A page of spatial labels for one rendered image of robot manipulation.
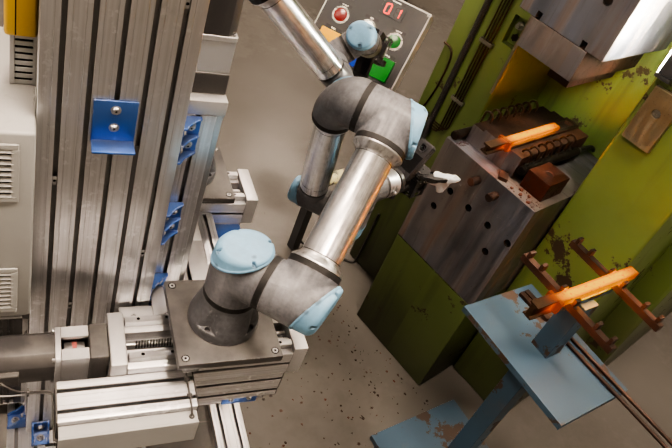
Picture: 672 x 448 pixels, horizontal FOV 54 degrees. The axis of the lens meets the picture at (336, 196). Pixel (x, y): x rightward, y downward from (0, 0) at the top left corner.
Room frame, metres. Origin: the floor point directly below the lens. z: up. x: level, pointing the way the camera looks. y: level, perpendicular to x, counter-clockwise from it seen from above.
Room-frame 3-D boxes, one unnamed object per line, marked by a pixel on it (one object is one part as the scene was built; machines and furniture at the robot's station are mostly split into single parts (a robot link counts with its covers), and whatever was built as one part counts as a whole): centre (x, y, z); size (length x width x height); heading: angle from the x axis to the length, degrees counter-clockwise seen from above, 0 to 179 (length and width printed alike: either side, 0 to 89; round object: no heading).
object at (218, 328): (0.93, 0.13, 0.87); 0.15 x 0.15 x 0.10
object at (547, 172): (1.79, -0.58, 0.95); 0.12 x 0.09 x 0.07; 144
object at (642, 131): (1.77, -0.73, 1.27); 0.09 x 0.02 x 0.17; 54
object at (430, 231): (2.00, -0.58, 0.69); 0.56 x 0.38 x 0.45; 144
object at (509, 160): (2.02, -0.53, 0.96); 0.42 x 0.20 x 0.09; 144
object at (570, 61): (2.02, -0.53, 1.32); 0.42 x 0.20 x 0.10; 144
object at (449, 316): (2.00, -0.58, 0.23); 0.56 x 0.38 x 0.47; 144
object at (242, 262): (0.93, 0.12, 0.98); 0.13 x 0.12 x 0.14; 82
